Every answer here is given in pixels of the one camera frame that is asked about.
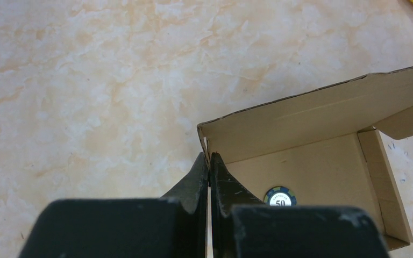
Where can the brown cardboard box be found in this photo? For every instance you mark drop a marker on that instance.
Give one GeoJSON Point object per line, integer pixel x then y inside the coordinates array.
{"type": "Point", "coordinates": [324, 146]}

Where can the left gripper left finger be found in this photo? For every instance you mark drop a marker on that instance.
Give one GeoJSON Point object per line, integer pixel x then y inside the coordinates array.
{"type": "Point", "coordinates": [173, 225]}

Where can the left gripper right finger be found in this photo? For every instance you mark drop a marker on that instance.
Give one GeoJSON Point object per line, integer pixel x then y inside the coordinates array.
{"type": "Point", "coordinates": [244, 226]}

